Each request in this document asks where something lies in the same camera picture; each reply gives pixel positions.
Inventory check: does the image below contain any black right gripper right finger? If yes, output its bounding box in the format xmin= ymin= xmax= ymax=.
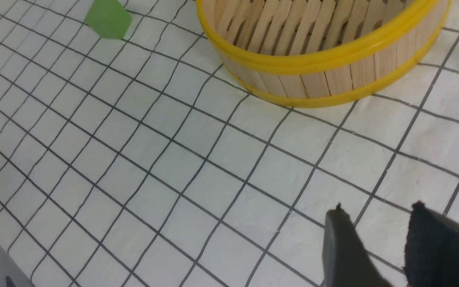
xmin=403 ymin=201 xmax=459 ymax=287

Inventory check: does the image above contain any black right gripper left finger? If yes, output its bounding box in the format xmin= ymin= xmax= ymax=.
xmin=322 ymin=203 xmax=391 ymax=287

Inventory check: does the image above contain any bamboo steamer tray yellow rim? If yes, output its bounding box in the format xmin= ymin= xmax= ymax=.
xmin=196 ymin=0 xmax=451 ymax=108

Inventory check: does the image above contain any checkered white tablecloth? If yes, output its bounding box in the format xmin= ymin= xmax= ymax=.
xmin=0 ymin=0 xmax=459 ymax=287

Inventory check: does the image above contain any green foam cube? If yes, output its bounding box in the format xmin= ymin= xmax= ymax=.
xmin=84 ymin=0 xmax=132 ymax=39

